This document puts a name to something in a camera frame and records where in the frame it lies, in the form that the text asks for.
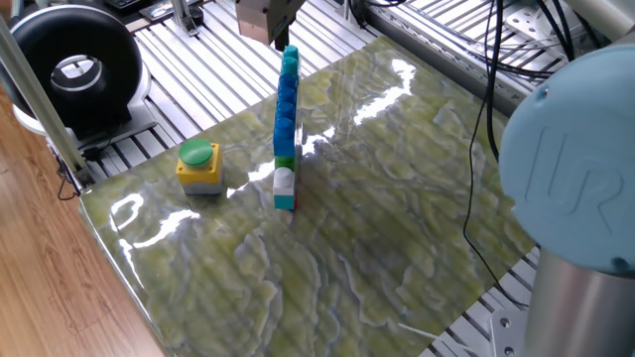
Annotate green marble pattern mat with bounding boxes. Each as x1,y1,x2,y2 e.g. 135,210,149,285
78,35,538,357

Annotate blue studded toy block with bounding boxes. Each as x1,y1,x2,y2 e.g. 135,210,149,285
272,71,300,159

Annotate aluminium frame post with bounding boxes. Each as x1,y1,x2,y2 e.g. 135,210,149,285
0,19,95,188

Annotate short black cable under frame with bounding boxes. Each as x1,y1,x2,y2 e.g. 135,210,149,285
56,161,81,202

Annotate thick black gripper cable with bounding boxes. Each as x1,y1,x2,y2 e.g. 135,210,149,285
484,0,503,164

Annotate black keyboard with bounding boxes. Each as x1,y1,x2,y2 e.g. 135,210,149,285
102,0,145,12

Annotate teal studded toy block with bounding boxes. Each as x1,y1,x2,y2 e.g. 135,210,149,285
281,44,301,76

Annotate yellow box green push button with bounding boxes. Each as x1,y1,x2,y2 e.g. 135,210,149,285
176,137,224,196

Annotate black cable bundle on table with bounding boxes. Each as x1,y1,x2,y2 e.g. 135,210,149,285
346,0,596,80

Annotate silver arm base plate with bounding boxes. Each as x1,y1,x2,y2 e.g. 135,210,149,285
489,309,530,357

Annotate black ring shaped device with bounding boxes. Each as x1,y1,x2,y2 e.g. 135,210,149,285
0,4,153,143

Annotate silver mounting plate with post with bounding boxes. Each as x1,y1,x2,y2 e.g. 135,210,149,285
505,2,570,54

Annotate thin black cable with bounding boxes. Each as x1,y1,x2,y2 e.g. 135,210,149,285
461,0,531,309

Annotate silver Schunk gripper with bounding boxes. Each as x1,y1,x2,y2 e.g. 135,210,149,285
235,0,307,53

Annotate white toy block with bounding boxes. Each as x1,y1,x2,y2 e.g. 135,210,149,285
272,167,298,197

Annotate silver camera stand post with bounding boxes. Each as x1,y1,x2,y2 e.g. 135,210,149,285
171,0,204,39

